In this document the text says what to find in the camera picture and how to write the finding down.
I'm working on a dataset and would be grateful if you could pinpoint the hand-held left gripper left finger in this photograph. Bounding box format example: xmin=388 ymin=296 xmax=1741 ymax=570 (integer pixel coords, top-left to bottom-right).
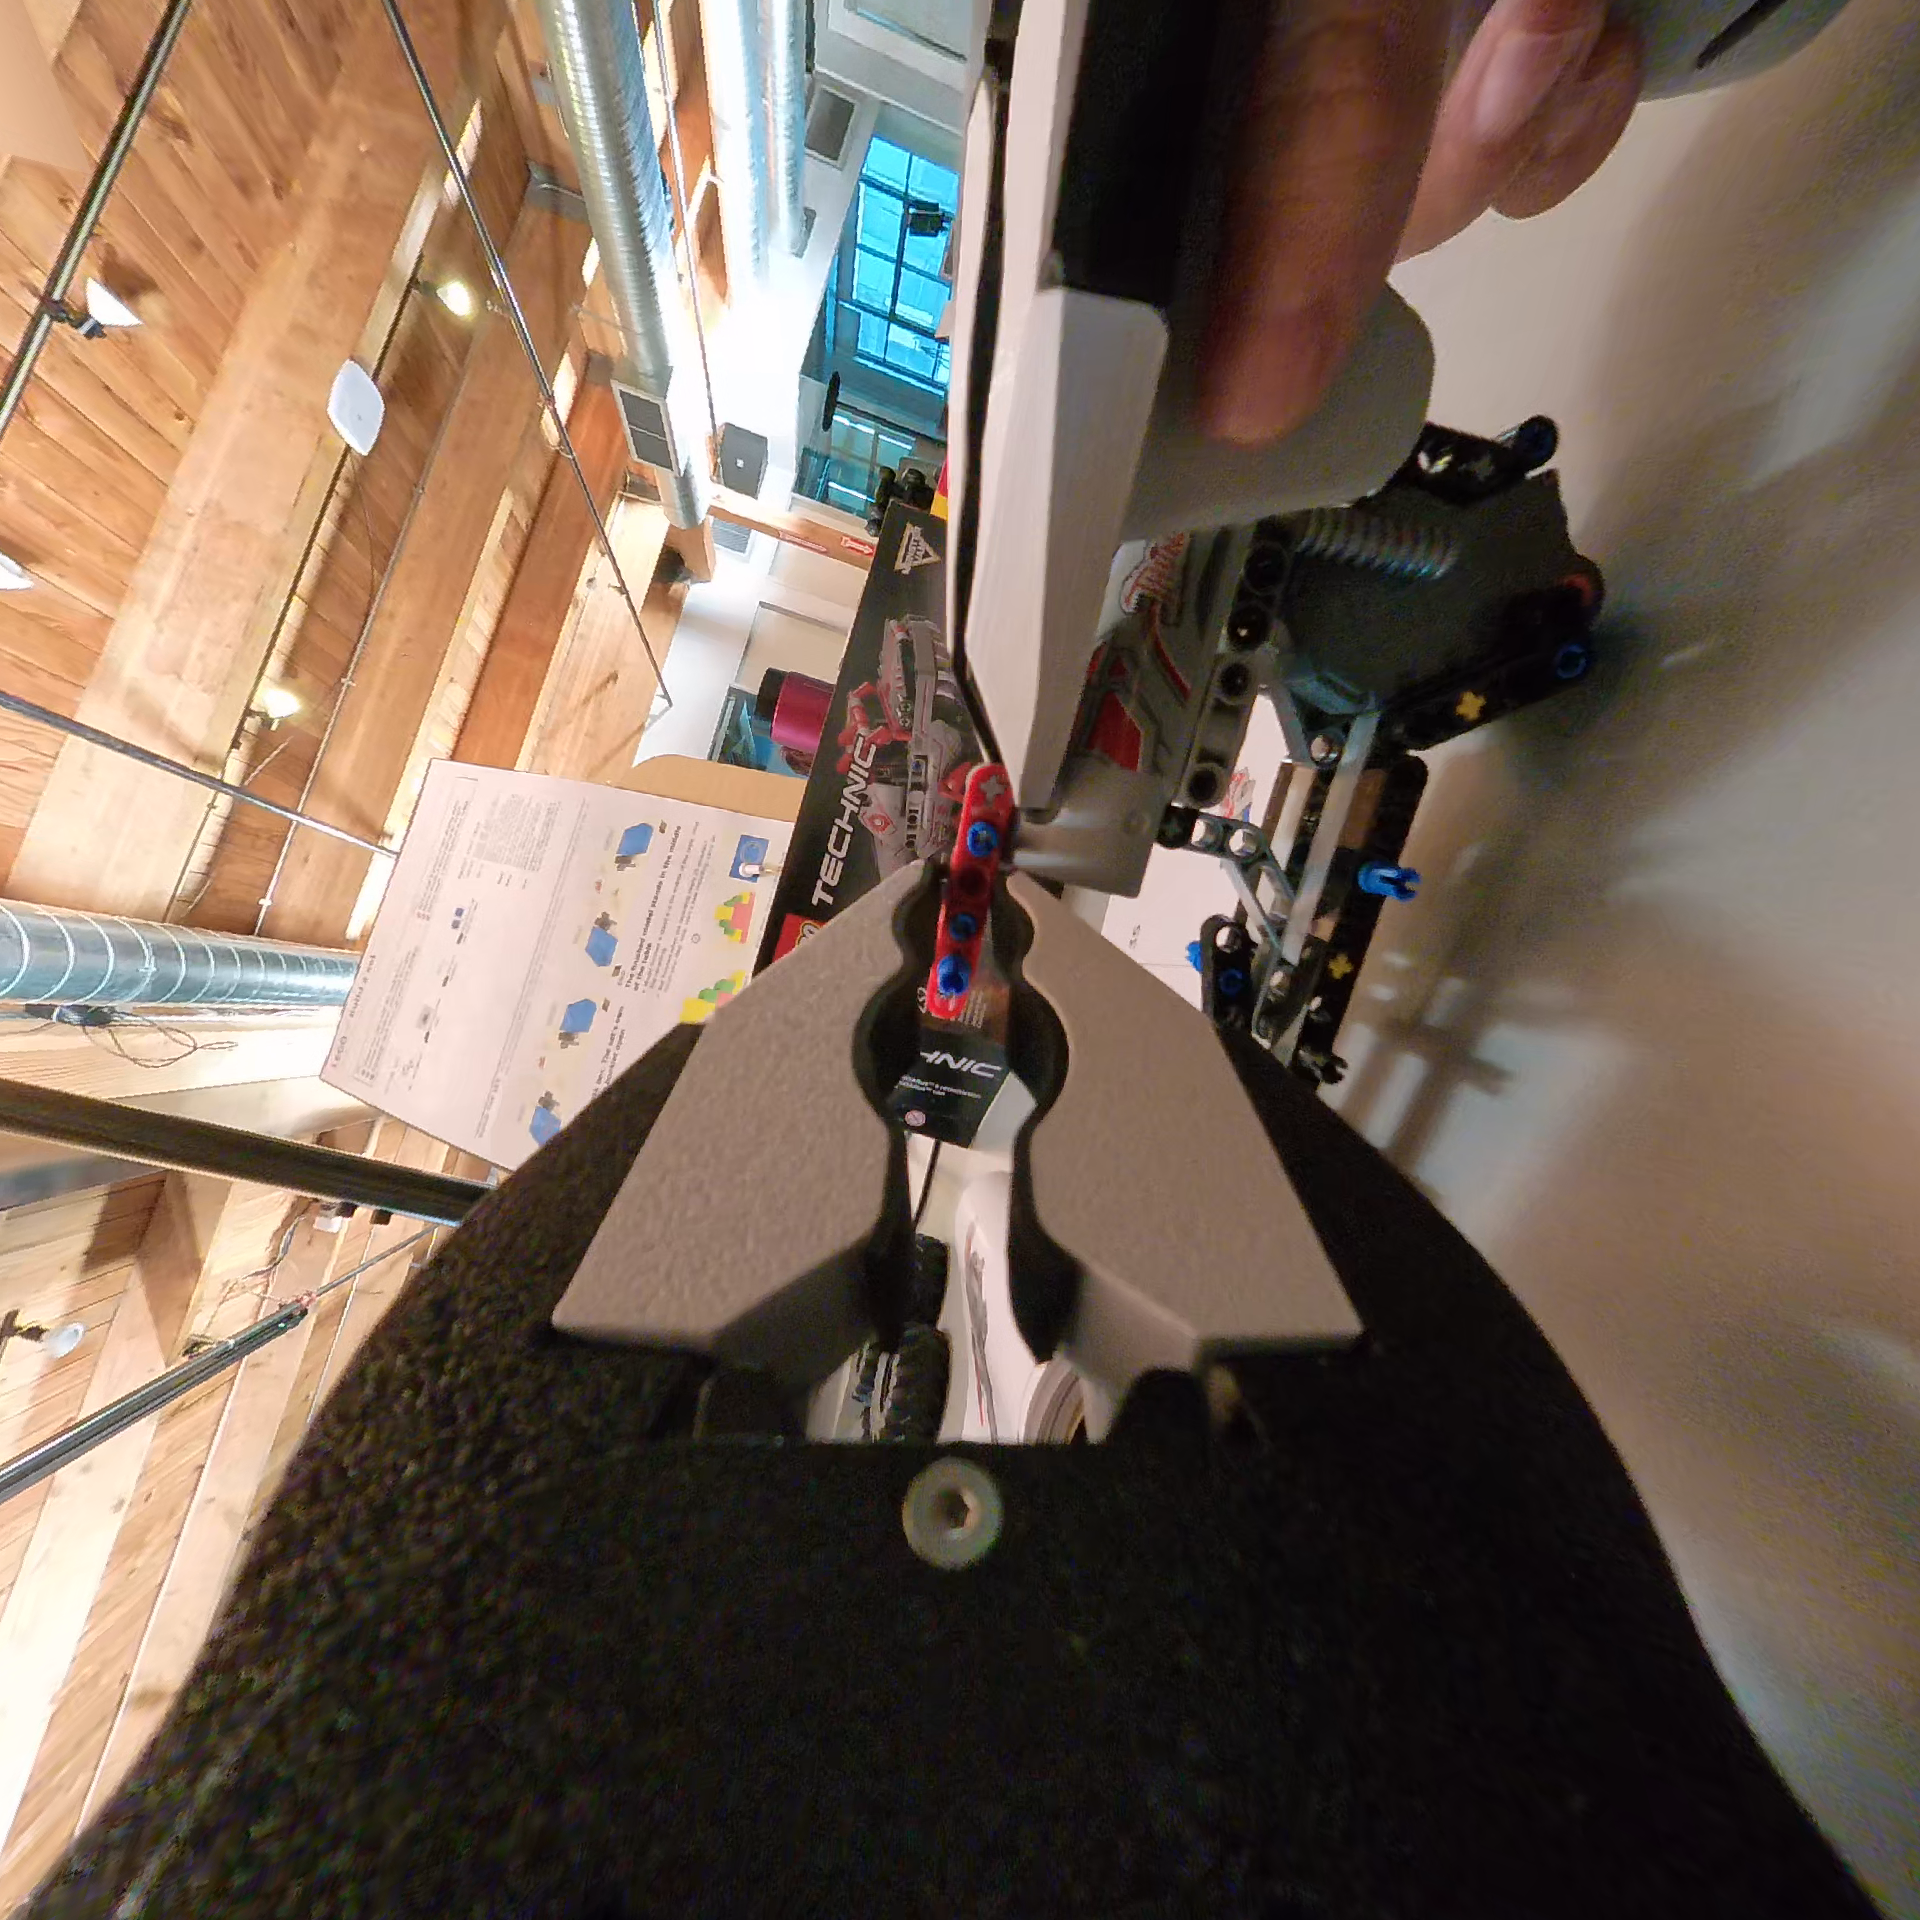
xmin=550 ymin=862 xmax=940 ymax=1374

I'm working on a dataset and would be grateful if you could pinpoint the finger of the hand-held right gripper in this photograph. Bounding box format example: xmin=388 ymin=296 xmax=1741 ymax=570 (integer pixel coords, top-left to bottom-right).
xmin=1124 ymin=285 xmax=1439 ymax=541
xmin=943 ymin=0 xmax=1174 ymax=842

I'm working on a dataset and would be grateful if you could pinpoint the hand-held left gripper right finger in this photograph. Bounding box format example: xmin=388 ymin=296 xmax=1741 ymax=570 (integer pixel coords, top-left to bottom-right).
xmin=1000 ymin=878 xmax=1364 ymax=1390

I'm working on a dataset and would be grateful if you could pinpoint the toy brick truck chassis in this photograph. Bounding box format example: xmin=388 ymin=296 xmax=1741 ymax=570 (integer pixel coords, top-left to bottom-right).
xmin=927 ymin=411 xmax=1606 ymax=1087

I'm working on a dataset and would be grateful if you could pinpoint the grey toy panel red sticker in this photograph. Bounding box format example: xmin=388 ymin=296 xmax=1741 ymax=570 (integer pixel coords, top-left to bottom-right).
xmin=1035 ymin=533 xmax=1210 ymax=893

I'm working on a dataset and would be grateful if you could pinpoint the person's right hand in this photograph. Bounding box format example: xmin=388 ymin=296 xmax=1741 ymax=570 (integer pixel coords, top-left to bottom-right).
xmin=1191 ymin=0 xmax=1652 ymax=448

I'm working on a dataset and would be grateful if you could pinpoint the black toy tyre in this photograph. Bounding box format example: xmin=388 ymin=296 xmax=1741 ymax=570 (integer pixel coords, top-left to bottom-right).
xmin=852 ymin=1236 xmax=952 ymax=1445

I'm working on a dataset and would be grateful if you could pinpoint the blue tinted window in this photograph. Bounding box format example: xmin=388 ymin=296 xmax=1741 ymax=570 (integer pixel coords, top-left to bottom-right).
xmin=796 ymin=132 xmax=963 ymax=512

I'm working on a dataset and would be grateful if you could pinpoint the dark toy truck box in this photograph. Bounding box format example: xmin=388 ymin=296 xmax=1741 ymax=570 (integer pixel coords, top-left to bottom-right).
xmin=749 ymin=498 xmax=1052 ymax=1155

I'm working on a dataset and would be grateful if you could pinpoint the magenta water bottle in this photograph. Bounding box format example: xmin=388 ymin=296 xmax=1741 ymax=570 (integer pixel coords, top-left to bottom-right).
xmin=756 ymin=668 xmax=834 ymax=782

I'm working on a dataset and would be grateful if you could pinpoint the printed instruction poster board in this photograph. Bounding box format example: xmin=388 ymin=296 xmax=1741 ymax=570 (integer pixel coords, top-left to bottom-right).
xmin=319 ymin=757 xmax=797 ymax=1175

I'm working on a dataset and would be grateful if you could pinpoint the dark metal pole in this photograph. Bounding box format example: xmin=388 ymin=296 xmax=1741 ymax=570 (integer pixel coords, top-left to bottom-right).
xmin=0 ymin=1076 xmax=495 ymax=1224

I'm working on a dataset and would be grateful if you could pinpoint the thin metal pole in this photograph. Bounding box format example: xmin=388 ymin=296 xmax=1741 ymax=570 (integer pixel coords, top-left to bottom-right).
xmin=0 ymin=1222 xmax=453 ymax=1502

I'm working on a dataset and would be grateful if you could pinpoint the white ventilation duct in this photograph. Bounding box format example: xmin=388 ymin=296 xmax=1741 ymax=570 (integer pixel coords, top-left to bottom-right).
xmin=704 ymin=0 xmax=819 ymax=256

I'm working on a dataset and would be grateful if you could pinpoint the silver ventilation duct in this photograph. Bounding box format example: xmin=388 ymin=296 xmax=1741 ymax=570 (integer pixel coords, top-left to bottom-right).
xmin=533 ymin=0 xmax=711 ymax=530
xmin=0 ymin=900 xmax=366 ymax=1011

